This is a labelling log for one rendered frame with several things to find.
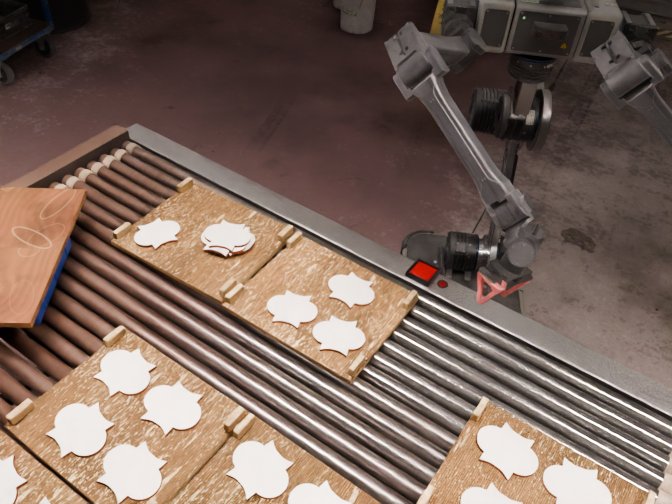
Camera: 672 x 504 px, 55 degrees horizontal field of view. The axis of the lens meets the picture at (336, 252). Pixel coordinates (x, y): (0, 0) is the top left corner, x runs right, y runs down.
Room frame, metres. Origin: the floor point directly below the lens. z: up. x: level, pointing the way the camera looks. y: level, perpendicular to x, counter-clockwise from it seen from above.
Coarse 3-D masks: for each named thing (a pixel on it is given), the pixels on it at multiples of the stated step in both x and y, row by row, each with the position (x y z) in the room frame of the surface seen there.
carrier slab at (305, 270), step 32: (288, 256) 1.32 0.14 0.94; (320, 256) 1.33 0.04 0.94; (256, 288) 1.19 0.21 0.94; (288, 288) 1.20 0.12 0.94; (320, 288) 1.21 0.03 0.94; (384, 288) 1.23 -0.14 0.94; (256, 320) 1.08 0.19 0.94; (320, 320) 1.09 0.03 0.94; (352, 320) 1.10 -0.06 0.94; (384, 320) 1.11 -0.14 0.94; (320, 352) 0.99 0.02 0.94; (352, 352) 1.00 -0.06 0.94
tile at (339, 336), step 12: (324, 324) 1.07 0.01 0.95; (336, 324) 1.08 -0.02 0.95; (348, 324) 1.08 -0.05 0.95; (324, 336) 1.03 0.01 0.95; (336, 336) 1.04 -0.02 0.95; (348, 336) 1.04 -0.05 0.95; (360, 336) 1.04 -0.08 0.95; (324, 348) 1.00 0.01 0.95; (336, 348) 1.00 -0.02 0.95; (348, 348) 1.00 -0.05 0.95; (360, 348) 1.01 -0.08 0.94
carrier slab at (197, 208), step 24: (192, 192) 1.58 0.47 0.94; (144, 216) 1.45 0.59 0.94; (168, 216) 1.45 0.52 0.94; (192, 216) 1.46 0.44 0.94; (216, 216) 1.47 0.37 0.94; (240, 216) 1.48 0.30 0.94; (264, 216) 1.49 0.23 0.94; (120, 240) 1.33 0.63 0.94; (192, 240) 1.36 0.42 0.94; (264, 240) 1.38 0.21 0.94; (168, 264) 1.25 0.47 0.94; (192, 264) 1.26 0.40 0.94; (216, 264) 1.27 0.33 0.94; (240, 264) 1.28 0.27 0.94; (192, 288) 1.18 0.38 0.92; (216, 288) 1.18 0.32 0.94
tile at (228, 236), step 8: (216, 224) 1.39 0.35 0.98; (224, 224) 1.39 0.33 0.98; (232, 224) 1.40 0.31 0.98; (208, 232) 1.35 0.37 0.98; (216, 232) 1.36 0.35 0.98; (224, 232) 1.36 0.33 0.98; (232, 232) 1.36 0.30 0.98; (240, 232) 1.37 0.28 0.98; (248, 232) 1.37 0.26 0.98; (208, 240) 1.33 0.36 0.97; (216, 240) 1.32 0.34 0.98; (224, 240) 1.33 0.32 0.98; (232, 240) 1.33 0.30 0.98; (240, 240) 1.33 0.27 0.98; (248, 240) 1.33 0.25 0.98; (224, 248) 1.30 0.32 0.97; (232, 248) 1.30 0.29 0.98
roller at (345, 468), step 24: (72, 288) 1.15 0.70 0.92; (96, 312) 1.09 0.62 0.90; (120, 312) 1.08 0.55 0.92; (144, 336) 1.01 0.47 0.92; (192, 360) 0.95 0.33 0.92; (216, 384) 0.88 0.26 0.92; (264, 408) 0.83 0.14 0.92; (288, 432) 0.77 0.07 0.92; (336, 456) 0.72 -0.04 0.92; (360, 480) 0.67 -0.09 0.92
